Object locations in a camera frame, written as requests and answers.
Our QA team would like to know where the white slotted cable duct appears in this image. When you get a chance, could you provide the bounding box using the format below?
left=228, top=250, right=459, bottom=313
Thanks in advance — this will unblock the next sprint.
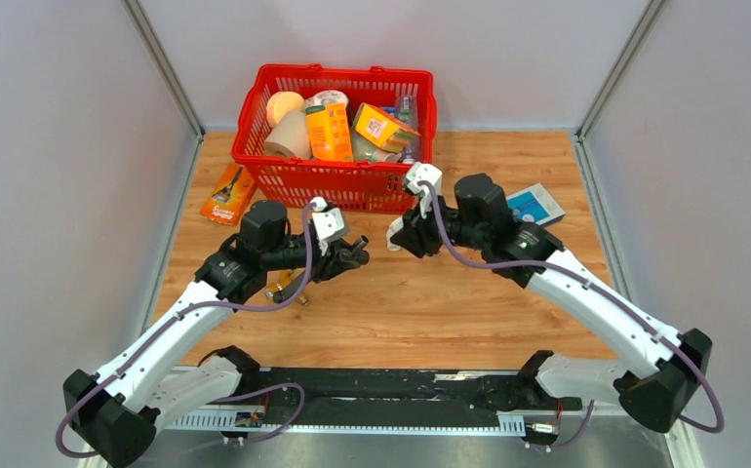
left=162, top=412, right=527, bottom=437

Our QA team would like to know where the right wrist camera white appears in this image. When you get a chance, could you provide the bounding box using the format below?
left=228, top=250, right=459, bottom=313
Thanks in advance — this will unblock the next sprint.
left=403, top=162, right=443, bottom=218

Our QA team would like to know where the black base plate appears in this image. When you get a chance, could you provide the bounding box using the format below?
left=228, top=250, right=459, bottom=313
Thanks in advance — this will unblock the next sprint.
left=236, top=368, right=583, bottom=428

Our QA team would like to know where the white tape roll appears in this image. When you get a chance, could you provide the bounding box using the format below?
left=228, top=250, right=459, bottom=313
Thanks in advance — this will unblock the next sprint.
left=303, top=90, right=349, bottom=109

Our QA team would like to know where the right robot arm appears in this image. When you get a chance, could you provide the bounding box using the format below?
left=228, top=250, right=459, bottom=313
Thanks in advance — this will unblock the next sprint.
left=387, top=164, right=725, bottom=433

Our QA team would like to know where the white plastic pipe fitting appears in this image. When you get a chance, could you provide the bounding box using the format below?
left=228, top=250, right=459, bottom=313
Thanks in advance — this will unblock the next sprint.
left=385, top=217, right=404, bottom=252

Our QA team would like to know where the clear plastic bottle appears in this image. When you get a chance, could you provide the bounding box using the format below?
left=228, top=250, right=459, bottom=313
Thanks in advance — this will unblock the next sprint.
left=395, top=95, right=419, bottom=165

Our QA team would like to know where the orange tall box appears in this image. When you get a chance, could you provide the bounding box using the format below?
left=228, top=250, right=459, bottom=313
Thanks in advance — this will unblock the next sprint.
left=305, top=103, right=354, bottom=162

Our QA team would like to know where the orange round sponge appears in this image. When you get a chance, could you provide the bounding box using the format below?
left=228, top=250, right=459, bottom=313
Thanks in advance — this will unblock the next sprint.
left=265, top=91, right=305, bottom=128

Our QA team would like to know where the orange razor box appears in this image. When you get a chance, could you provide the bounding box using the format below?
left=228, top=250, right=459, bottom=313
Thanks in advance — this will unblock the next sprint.
left=200, top=163, right=257, bottom=226

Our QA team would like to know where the blue white razor box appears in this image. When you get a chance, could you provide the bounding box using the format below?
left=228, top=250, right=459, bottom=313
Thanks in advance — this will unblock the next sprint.
left=506, top=183, right=566, bottom=226

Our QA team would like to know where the beige paper roll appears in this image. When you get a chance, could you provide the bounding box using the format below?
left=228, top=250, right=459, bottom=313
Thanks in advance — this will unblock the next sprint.
left=263, top=110, right=312, bottom=160

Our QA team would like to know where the brass yellow faucet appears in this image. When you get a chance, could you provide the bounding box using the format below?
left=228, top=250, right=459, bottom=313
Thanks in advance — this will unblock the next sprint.
left=264, top=269, right=309, bottom=306

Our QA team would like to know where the red plastic shopping basket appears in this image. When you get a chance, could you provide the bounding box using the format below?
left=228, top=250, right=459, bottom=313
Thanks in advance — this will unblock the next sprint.
left=231, top=64, right=438, bottom=214

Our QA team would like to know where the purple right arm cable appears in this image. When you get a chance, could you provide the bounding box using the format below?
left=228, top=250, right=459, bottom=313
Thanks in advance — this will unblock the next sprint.
left=417, top=180, right=726, bottom=451

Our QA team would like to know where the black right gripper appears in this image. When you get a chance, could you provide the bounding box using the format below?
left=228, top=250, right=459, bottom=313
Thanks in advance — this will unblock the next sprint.
left=391, top=189, right=487, bottom=258

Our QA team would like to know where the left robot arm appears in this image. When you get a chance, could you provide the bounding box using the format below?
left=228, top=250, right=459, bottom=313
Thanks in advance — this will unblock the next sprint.
left=55, top=197, right=369, bottom=467

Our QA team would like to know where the orange yellow tilted box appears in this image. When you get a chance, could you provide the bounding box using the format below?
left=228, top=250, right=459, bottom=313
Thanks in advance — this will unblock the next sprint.
left=353, top=103, right=420, bottom=153

